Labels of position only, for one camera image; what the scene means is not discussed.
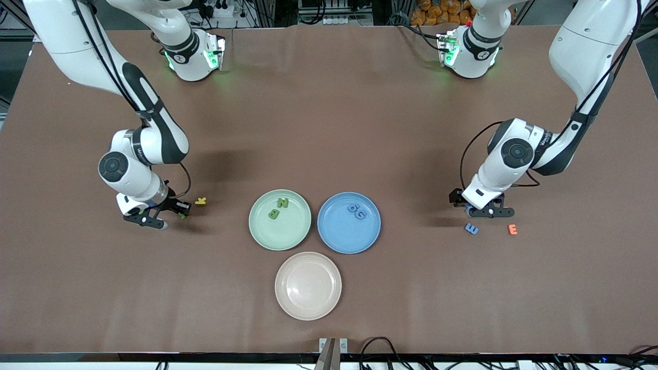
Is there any light green plate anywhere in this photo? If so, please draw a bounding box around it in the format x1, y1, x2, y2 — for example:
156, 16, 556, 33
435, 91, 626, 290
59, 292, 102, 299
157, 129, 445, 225
248, 189, 312, 251

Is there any blue plate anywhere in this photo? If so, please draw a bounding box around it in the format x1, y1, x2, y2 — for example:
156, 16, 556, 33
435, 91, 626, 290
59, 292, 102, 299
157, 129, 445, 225
317, 192, 381, 254

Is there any beige pink plate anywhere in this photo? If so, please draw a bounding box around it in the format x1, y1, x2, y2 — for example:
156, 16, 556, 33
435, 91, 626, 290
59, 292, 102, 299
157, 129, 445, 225
275, 251, 342, 321

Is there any long white power strip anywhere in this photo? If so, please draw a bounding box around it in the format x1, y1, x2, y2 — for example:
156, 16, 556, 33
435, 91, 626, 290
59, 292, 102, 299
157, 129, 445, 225
323, 14, 373, 25

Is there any black looped cable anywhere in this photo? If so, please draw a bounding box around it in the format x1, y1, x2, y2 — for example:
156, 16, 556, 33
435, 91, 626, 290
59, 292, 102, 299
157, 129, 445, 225
360, 337, 412, 370

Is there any black base cable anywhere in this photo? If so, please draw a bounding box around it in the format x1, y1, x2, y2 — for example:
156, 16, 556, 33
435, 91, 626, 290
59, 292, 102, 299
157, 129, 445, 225
398, 14, 444, 52

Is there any aluminium frame post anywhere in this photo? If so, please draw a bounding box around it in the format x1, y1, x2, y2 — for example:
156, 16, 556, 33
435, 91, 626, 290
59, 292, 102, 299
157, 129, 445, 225
0, 0, 36, 43

